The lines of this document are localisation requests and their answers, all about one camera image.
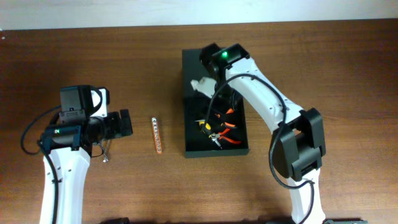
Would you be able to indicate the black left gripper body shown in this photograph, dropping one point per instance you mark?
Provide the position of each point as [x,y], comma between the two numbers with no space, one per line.
[109,127]

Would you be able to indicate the orange screwdriver bit holder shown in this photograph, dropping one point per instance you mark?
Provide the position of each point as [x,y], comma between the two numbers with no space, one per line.
[155,128]

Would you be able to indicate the black box with flip lid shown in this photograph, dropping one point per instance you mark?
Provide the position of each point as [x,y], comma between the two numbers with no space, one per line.
[198,144]

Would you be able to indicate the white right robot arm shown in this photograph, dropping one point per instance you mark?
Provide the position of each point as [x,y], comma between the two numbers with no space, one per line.
[298,138]

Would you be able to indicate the silver double-ended wrench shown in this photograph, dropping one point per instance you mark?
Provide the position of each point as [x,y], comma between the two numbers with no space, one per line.
[104,145]

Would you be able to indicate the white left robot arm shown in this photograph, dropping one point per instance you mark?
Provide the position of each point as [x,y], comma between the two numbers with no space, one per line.
[82,121]

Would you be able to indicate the orange handled needle-nose pliers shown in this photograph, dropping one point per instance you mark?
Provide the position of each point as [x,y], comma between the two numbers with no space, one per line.
[227,119]

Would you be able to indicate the red handled cutting pliers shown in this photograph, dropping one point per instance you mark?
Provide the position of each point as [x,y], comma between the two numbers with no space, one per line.
[222,136]

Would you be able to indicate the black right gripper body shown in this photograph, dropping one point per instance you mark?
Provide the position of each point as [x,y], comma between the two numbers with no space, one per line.
[226,98]

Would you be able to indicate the yellow black handled screwdriver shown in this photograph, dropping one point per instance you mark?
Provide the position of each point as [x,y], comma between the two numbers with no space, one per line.
[204,126]

